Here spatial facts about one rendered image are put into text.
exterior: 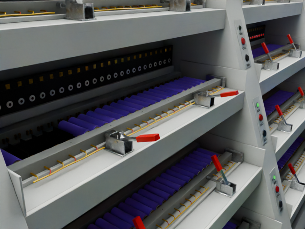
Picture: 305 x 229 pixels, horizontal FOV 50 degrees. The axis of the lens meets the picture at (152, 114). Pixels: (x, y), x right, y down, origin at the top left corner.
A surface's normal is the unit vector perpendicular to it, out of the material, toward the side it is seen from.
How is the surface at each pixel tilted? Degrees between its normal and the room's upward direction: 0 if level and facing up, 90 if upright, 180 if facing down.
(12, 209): 90
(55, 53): 111
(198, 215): 21
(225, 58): 90
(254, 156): 90
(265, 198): 90
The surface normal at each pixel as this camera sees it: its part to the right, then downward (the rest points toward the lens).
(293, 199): 0.02, -0.93
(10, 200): 0.75, -0.11
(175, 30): 0.80, 0.23
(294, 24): -0.60, 0.28
